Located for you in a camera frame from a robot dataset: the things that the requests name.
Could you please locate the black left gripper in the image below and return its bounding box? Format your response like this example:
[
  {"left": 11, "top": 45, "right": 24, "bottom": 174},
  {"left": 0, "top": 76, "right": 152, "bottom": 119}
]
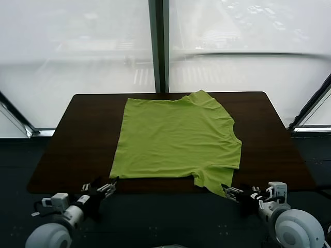
[{"left": 77, "top": 176, "right": 119, "bottom": 210}]

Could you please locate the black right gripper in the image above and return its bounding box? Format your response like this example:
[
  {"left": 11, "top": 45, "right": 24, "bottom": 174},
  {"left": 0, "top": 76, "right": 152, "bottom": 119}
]
[{"left": 221, "top": 183, "right": 262, "bottom": 207}]

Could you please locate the lime green printed t-shirt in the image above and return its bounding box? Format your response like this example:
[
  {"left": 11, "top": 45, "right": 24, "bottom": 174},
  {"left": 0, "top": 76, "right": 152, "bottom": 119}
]
[{"left": 109, "top": 89, "right": 243, "bottom": 199}]

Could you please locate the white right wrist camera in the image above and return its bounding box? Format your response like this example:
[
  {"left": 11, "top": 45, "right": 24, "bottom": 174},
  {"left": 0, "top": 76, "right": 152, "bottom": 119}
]
[{"left": 265, "top": 181, "right": 288, "bottom": 204}]

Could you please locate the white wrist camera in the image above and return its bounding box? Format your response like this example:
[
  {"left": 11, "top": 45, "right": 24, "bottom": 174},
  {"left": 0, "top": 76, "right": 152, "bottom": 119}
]
[
  {"left": 265, "top": 181, "right": 288, "bottom": 204},
  {"left": 41, "top": 193, "right": 70, "bottom": 215}
]

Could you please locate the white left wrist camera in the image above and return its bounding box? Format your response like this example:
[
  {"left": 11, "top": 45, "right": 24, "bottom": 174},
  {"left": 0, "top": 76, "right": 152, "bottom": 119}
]
[{"left": 41, "top": 193, "right": 70, "bottom": 215}]

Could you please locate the slanted dark window frame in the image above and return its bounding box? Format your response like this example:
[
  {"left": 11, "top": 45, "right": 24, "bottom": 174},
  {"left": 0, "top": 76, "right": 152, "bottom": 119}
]
[{"left": 288, "top": 74, "right": 331, "bottom": 133}]

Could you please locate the slanted grey window frame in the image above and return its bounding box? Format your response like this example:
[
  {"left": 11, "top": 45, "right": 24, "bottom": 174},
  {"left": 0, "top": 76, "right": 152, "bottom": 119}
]
[{"left": 0, "top": 90, "right": 56, "bottom": 138}]

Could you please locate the grey curved outdoor rail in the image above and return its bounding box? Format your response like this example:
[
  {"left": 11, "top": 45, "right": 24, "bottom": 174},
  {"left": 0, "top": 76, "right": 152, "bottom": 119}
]
[{"left": 178, "top": 51, "right": 326, "bottom": 64}]

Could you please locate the dark grey vertical window post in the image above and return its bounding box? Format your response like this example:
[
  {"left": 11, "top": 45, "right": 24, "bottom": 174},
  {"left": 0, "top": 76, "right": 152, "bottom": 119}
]
[{"left": 148, "top": 0, "right": 170, "bottom": 94}]

